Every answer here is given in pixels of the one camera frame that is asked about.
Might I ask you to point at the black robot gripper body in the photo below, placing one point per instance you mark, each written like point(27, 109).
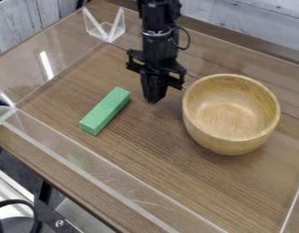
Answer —
point(157, 59)

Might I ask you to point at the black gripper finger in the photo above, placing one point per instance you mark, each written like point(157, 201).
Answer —
point(149, 83)
point(161, 88)

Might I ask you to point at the light wooden bowl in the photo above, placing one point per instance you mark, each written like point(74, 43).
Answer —
point(230, 113)

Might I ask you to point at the green rectangular block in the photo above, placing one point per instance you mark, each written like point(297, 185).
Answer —
point(102, 114)

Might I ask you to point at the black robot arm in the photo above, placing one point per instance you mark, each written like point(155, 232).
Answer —
point(159, 15)

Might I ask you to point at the black table leg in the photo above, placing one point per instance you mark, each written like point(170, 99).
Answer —
point(46, 192)

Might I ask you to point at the clear acrylic corner bracket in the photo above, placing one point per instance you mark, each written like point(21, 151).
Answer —
point(104, 31)

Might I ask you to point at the clear acrylic tray wall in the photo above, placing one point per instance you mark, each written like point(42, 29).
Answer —
point(141, 175)

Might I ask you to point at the grey metal base plate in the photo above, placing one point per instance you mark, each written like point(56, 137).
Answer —
point(80, 218)

